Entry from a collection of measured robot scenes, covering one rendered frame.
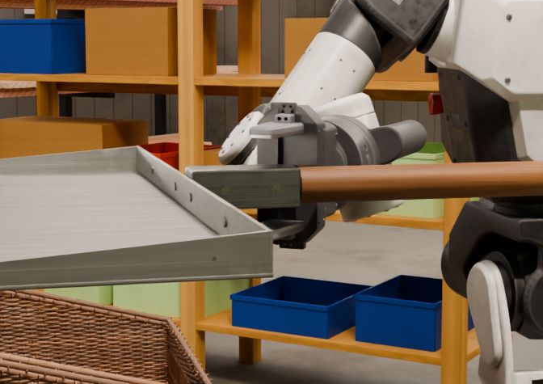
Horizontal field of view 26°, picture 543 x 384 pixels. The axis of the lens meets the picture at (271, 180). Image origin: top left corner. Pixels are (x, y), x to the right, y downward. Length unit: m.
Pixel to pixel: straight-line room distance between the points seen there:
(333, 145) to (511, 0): 0.51
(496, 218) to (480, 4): 0.30
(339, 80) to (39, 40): 3.36
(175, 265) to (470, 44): 0.89
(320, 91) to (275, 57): 7.54
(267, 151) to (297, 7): 8.03
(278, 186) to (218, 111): 7.98
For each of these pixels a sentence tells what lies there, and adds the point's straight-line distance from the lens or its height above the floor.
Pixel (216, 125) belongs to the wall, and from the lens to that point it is 8.93.
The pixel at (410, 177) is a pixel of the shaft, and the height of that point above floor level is 1.20.
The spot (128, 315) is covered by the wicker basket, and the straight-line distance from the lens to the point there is 2.47.
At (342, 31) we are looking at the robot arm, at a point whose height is 1.32.
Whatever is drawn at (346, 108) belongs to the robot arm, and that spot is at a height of 1.25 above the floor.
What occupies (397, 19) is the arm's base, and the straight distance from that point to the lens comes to 1.50.
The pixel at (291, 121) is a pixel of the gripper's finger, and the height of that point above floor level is 1.25.
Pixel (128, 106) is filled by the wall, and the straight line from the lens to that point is 8.83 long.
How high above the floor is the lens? 1.32
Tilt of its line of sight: 7 degrees down
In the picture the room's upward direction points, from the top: straight up
